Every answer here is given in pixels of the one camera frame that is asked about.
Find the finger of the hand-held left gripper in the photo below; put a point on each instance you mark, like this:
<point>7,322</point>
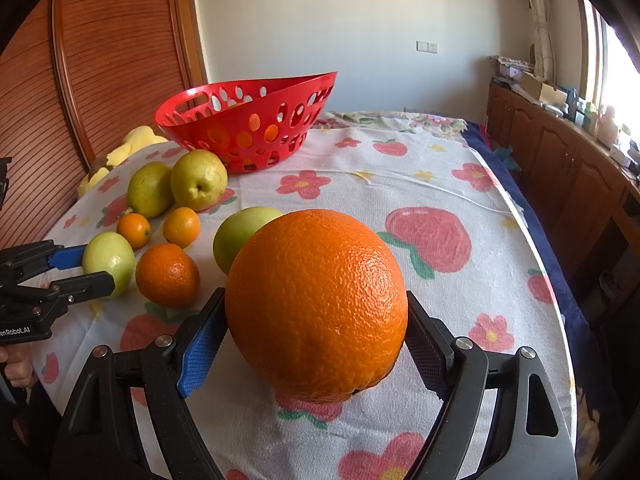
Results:
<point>67,257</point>
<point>90,285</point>

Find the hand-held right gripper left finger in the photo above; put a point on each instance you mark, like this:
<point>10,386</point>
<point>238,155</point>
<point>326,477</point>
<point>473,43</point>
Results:
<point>200,355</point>

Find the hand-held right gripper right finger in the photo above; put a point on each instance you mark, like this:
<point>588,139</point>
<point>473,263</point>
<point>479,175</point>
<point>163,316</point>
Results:
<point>427,360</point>

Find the small pale green apple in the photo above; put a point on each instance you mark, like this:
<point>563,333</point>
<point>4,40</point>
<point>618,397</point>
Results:
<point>110,255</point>

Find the medium orange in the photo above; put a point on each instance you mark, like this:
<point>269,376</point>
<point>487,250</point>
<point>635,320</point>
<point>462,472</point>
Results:
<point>167,275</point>

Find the green pear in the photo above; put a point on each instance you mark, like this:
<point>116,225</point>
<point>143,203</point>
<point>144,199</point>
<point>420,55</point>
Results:
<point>150,190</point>

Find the small orange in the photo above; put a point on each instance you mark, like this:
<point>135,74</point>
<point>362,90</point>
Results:
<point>182,227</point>

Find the large orange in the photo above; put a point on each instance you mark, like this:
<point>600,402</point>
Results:
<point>315,300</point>

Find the large yellow-green apple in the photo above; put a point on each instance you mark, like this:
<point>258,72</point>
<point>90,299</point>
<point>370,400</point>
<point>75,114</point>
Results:
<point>200,175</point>

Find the red perforated plastic basket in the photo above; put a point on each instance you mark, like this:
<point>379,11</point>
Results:
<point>295,87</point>

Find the person's left forearm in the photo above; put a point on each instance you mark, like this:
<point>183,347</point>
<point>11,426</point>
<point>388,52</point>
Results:
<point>20,420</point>

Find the person's left hand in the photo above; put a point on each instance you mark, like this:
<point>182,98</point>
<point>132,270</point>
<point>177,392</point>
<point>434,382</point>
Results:
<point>17,367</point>

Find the tiny orange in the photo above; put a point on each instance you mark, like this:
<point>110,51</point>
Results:
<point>133,231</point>

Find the yellow plush toy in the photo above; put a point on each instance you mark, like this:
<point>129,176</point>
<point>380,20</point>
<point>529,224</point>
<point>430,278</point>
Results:
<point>142,137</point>

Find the wooden louvered wardrobe door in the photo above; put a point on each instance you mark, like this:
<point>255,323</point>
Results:
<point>115,50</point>

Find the wooden side cabinet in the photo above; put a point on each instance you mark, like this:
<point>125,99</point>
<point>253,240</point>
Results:
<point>560,170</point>

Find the floral bedsheet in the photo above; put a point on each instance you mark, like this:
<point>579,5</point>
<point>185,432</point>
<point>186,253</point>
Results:
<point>400,121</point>

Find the cardboard box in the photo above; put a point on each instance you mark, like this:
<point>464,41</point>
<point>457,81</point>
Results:
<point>542,91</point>

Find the patterned fabric pile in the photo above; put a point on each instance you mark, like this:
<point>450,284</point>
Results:
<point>510,67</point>

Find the window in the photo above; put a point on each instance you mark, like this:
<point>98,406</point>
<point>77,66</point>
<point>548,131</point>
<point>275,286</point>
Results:
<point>620,75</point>

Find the pale curtain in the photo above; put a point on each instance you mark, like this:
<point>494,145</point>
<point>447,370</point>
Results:
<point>540,20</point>

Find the white wall switch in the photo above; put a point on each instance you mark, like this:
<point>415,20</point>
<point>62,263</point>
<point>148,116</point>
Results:
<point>427,46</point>

